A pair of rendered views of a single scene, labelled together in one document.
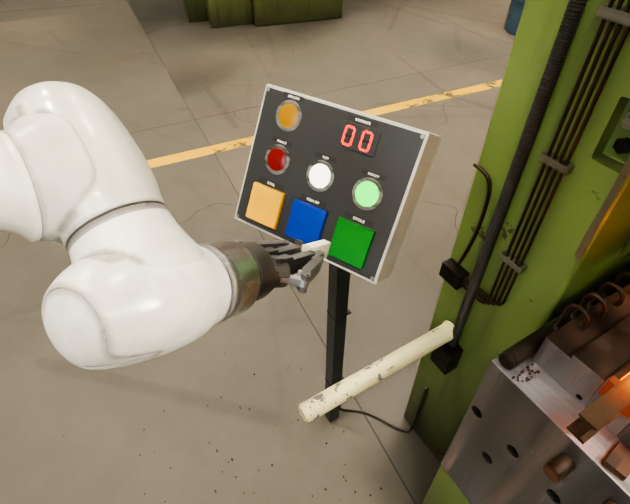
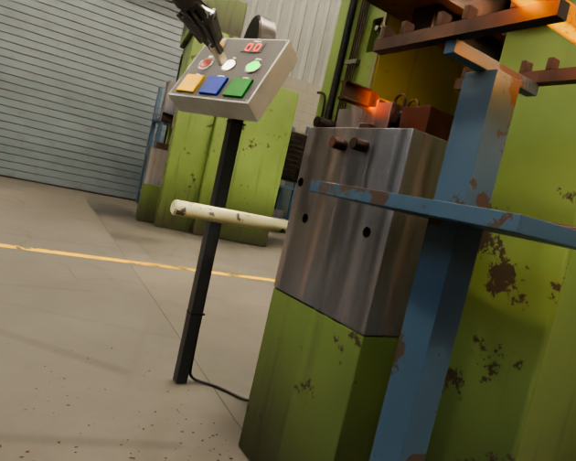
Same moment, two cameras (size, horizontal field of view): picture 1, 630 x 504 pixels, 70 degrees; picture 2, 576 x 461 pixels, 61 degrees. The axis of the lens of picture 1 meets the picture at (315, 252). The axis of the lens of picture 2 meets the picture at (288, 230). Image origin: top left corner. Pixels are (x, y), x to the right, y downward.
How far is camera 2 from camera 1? 1.27 m
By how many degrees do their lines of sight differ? 40
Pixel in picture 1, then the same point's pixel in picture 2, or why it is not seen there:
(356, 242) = (241, 85)
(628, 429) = (375, 121)
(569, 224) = not seen: hidden behind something
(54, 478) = not seen: outside the picture
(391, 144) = (270, 47)
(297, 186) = (213, 71)
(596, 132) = (367, 39)
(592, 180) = (367, 61)
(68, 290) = not seen: outside the picture
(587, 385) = (357, 116)
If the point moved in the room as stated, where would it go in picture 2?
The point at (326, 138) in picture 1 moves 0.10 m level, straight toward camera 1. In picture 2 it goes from (237, 50) to (233, 41)
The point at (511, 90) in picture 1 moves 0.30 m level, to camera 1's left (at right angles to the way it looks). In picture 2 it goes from (335, 46) to (246, 25)
